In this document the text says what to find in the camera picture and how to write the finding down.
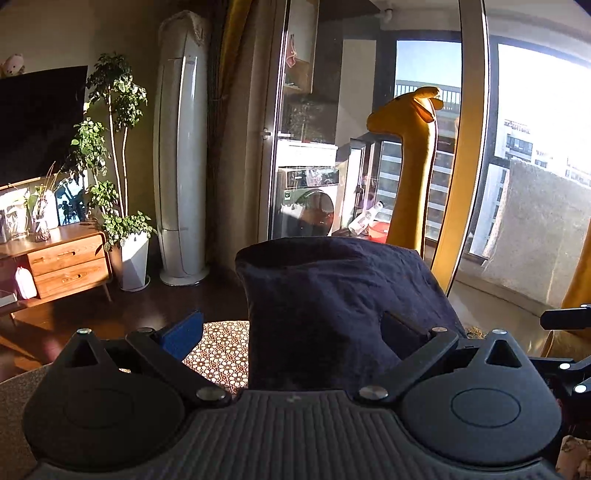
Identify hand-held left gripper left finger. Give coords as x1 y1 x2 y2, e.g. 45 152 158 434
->
51 310 232 409

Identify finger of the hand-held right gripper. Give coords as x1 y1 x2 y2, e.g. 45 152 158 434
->
536 355 591 407
540 305 591 330

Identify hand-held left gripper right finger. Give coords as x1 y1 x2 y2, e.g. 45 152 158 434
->
355 311 532 409

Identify dark navy pants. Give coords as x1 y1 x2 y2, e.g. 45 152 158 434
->
235 236 468 393

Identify gold floral patterned cover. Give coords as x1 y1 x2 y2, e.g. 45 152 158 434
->
0 320 252 480

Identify floral patterned cloth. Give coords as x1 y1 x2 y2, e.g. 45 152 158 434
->
556 434 591 480

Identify grey hanging blanket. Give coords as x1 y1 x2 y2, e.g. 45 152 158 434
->
480 159 591 308

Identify red basin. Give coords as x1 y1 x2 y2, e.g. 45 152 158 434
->
367 222 393 244

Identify light wooden drawer cabinet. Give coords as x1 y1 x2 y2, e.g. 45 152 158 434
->
0 226 114 326

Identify front-load washing machine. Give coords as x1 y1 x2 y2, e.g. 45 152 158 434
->
272 166 340 241

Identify pale pink lantern lamp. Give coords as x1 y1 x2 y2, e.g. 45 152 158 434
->
15 267 38 300

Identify blue framed picture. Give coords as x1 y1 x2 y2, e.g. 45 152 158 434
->
55 180 88 227

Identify white tower air conditioner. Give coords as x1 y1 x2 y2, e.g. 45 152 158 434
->
154 10 209 286

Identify yellow giraffe toy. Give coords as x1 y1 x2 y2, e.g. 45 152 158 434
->
367 87 444 259

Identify glass vase with stems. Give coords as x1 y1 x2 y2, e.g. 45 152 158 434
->
28 161 58 243

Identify beige curtain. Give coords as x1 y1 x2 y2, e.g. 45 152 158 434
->
208 0 287 278

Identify green potted plant white pot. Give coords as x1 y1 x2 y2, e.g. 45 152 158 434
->
69 53 158 292

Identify black television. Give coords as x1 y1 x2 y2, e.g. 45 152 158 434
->
0 66 88 188

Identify plush bear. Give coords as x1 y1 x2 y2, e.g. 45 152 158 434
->
0 53 26 78

